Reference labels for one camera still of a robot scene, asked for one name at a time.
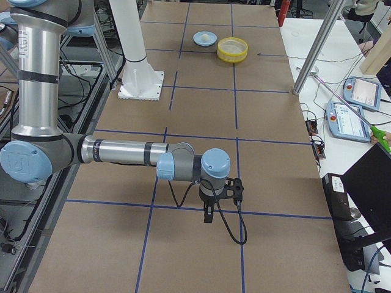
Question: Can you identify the white camera stand pillar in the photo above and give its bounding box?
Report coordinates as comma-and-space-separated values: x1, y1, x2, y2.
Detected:
109, 0, 164, 101

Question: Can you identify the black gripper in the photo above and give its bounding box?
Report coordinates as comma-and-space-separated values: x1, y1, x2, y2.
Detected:
200, 192, 216, 223

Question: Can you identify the black computer box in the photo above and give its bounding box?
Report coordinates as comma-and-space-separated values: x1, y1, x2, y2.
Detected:
322, 173, 379, 275

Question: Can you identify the red fire extinguisher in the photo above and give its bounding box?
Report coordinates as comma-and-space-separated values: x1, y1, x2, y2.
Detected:
277, 0, 291, 27

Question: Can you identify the light blue plate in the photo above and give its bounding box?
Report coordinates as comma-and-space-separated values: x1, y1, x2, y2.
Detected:
193, 31, 217, 46

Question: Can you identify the black monitor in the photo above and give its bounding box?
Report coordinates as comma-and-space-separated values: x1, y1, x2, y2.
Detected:
342, 143, 390, 231

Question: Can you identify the near orange black adapter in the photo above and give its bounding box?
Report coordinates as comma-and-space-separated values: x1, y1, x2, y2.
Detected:
312, 141, 326, 160

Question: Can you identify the wooden board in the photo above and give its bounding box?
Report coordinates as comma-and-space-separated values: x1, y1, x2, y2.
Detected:
360, 27, 391, 75

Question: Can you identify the near teach pendant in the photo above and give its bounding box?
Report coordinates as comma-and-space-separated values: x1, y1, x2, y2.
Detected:
326, 101, 371, 143

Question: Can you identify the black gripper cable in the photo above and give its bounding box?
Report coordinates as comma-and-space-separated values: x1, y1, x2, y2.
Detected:
167, 178, 247, 245

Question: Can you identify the yellow rimmed steamer basket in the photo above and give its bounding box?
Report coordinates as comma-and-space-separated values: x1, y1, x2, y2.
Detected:
217, 37, 249, 63

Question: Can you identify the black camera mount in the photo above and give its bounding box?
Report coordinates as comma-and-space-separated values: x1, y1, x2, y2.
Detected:
219, 178, 244, 206

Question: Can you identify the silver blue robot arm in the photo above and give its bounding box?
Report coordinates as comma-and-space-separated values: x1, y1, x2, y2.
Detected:
1, 1, 230, 223

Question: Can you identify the green handled reacher stick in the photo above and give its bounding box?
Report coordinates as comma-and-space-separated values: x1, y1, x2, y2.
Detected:
309, 72, 390, 152

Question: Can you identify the orange black adapter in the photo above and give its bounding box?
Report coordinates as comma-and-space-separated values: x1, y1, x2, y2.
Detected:
305, 119, 318, 136
312, 141, 326, 160

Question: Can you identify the teach pendant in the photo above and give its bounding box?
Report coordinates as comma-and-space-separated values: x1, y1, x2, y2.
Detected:
326, 101, 371, 143
343, 76, 382, 112

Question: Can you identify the far orange black adapter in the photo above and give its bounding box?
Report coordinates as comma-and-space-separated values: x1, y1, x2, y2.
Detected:
305, 119, 318, 136

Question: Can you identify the far teach pendant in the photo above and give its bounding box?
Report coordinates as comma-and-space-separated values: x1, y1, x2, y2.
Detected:
343, 76, 382, 112

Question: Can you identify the aluminium frame post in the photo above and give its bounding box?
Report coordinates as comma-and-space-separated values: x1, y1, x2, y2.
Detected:
293, 0, 345, 95

